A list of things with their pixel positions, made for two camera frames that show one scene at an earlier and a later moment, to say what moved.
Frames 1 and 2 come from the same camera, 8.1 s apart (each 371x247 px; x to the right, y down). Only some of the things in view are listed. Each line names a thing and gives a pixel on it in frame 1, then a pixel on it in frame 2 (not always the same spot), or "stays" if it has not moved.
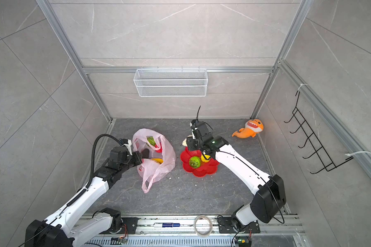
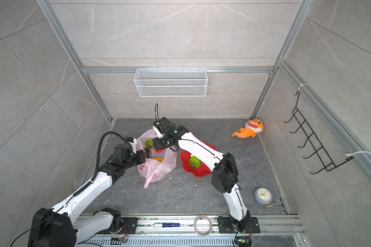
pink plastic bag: x=162 y=155 stays
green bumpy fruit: x=195 y=162 stays
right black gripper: x=190 y=141 -> x=158 y=144
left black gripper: x=138 y=157 stays
